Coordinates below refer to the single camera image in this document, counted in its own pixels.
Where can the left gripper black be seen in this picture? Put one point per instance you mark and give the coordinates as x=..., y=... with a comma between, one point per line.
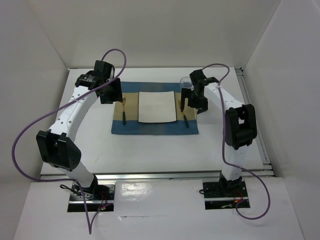
x=116, y=95

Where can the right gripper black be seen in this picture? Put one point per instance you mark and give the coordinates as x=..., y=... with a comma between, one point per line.
x=185, y=93

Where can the clear plastic cup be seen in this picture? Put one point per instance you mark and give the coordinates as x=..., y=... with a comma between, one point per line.
x=186, y=87

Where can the gold knife green handle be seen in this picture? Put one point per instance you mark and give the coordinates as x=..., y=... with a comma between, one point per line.
x=184, y=116

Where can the gold fork green handle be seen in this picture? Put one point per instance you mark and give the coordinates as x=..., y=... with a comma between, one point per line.
x=123, y=102

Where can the square white plate dark rim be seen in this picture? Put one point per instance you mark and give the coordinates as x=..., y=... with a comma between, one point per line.
x=156, y=107

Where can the blue beige white cloth placemat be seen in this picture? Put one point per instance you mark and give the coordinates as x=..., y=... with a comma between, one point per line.
x=133, y=127

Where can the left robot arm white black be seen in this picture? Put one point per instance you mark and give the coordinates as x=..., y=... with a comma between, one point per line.
x=56, y=145

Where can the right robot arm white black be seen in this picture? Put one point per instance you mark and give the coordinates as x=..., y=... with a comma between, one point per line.
x=239, y=127

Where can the front aluminium rail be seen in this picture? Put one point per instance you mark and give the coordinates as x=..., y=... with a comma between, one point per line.
x=160, y=176

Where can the aluminium rail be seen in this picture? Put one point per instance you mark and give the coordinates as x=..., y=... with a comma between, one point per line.
x=257, y=154
x=160, y=176

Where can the right side aluminium rail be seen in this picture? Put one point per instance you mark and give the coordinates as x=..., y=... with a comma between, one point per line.
x=257, y=154

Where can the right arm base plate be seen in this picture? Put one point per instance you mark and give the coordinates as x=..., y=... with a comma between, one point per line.
x=216, y=199

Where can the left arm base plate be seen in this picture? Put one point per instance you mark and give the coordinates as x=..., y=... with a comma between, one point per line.
x=103, y=200

